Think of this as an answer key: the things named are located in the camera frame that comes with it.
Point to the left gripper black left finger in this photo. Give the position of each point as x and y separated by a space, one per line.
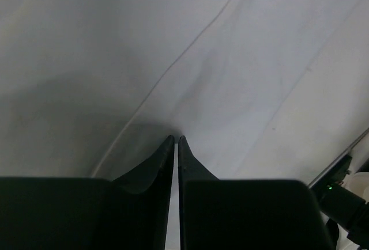
130 212

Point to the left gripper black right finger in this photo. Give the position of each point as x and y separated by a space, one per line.
245 214

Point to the white skirt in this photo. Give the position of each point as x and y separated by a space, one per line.
260 88

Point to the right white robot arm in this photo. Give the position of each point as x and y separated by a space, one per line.
342 207

